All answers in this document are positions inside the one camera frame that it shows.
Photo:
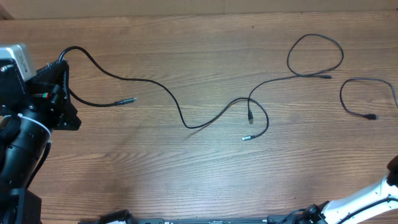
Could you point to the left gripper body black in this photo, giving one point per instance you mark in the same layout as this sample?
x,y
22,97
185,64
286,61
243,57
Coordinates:
x,y
51,99

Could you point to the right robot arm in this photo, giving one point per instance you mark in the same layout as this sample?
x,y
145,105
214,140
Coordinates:
x,y
366,203

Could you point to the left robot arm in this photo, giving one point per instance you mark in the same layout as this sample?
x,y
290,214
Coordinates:
x,y
31,110

